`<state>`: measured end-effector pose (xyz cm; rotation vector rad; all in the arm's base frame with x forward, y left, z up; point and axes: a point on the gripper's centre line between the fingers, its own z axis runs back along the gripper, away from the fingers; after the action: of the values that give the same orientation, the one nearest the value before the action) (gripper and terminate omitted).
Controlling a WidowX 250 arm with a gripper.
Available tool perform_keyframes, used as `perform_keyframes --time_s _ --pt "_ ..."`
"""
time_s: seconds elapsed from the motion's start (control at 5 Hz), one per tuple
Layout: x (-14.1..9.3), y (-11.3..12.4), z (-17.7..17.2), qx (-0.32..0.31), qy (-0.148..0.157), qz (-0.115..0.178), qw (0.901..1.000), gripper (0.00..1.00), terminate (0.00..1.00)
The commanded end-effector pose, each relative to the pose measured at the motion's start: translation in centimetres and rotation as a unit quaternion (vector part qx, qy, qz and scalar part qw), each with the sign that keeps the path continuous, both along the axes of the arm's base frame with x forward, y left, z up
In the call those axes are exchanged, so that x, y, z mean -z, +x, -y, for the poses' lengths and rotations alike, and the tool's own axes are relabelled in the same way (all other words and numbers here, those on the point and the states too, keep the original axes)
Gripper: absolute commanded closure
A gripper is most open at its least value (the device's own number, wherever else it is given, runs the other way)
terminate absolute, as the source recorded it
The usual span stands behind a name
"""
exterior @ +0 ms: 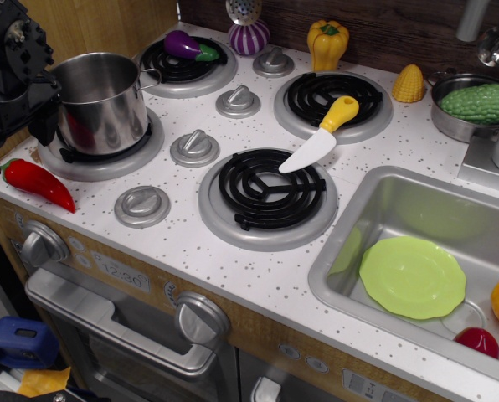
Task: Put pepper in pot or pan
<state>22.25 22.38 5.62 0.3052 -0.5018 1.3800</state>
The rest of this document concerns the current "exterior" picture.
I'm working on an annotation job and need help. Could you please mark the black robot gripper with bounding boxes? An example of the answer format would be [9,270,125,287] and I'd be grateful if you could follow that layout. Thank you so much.
[0,1,61,173]

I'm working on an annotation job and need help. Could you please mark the red toy chili pepper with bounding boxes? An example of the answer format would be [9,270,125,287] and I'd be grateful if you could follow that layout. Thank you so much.
[1,158,76,214]

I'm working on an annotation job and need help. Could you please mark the stainless steel pot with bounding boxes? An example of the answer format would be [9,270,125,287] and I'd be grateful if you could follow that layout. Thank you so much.
[51,52,158,156]

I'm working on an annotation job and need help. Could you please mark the yellow toy bell pepper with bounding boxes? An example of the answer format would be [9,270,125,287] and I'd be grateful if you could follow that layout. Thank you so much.
[306,20,350,71]

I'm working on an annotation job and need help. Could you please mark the small steel pan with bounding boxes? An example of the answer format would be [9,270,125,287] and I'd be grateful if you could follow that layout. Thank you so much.
[428,70,499,143]

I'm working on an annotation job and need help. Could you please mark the left oven dial knob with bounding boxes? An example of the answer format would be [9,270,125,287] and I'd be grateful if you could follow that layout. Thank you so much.
[21,220,70,267]

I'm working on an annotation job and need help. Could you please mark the oven dial knob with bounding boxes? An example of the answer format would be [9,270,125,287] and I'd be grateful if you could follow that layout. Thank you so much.
[21,220,70,267]
[174,291,230,347]

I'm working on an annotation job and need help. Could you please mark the grey stove knob bottom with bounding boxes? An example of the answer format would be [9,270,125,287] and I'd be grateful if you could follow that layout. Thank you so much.
[114,186,171,229]

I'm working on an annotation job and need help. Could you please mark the grey stove knob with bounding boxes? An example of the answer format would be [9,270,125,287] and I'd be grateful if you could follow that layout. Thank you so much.
[170,129,220,168]
[114,186,171,229]
[252,47,295,79]
[215,85,261,119]

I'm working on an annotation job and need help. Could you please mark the back left black burner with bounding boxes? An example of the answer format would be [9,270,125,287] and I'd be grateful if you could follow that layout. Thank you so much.
[135,36,238,99]

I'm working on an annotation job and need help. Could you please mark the black burner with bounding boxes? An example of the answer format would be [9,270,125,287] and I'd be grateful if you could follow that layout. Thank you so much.
[135,36,238,99]
[198,148,339,252]
[273,71,394,145]

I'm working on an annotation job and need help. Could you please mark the purple toy eggplant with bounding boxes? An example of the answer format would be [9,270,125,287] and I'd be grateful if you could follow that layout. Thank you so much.
[163,30,220,62]

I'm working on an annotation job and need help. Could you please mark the blue plastic clamp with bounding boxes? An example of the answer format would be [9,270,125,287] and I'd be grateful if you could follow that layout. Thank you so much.
[0,317,59,369]

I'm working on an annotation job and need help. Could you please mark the front right black burner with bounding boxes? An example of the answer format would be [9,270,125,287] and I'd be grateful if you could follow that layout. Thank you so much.
[198,148,339,252]

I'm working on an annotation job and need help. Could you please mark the yellow cloth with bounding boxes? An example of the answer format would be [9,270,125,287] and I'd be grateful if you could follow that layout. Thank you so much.
[17,367,71,398]

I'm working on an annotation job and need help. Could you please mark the purple white striped holder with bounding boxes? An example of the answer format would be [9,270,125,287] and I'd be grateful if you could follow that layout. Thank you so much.
[228,19,270,55]

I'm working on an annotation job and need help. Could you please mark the right oven dial knob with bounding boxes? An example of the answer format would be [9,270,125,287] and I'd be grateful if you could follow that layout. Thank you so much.
[174,291,230,347]

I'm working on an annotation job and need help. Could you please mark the grey stove knob top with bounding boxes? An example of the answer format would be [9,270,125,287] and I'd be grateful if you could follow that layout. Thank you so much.
[252,47,295,79]

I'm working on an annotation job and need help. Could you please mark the back right black burner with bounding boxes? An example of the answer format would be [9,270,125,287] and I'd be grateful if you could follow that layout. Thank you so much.
[273,71,394,145]

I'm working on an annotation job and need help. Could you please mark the silver sink basin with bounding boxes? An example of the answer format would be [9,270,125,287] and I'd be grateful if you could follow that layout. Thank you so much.
[308,167,499,381]

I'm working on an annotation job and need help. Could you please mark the yellow toy corn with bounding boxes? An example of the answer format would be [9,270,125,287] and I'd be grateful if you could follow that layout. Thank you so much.
[392,64,425,103]

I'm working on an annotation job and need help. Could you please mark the light green plastic plate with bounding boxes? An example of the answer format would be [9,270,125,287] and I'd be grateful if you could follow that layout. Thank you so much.
[359,236,466,320]

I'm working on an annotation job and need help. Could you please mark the green toy bitter gourd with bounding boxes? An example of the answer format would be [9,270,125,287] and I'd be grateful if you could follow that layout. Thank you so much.
[440,84,499,126]

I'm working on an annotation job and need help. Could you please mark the grey faucet pipe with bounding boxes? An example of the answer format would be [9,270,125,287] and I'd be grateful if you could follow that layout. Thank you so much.
[455,0,490,43]

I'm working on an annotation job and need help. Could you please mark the hanging metal spoons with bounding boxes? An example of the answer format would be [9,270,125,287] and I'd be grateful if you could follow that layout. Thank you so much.
[476,0,499,68]

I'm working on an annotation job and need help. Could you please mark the red toy tomato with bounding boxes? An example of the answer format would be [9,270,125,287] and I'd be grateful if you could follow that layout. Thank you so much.
[454,327,499,359]

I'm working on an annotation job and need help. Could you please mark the front left burner ring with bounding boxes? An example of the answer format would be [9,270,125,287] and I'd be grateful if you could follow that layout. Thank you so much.
[37,106,166,183]

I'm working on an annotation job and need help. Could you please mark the grey oven door handle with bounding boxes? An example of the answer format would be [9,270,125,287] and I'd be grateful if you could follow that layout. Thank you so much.
[25,269,216,381]

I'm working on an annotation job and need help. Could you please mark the yellow handled white toy knife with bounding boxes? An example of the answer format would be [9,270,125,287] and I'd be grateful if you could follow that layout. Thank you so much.
[279,95,359,174]

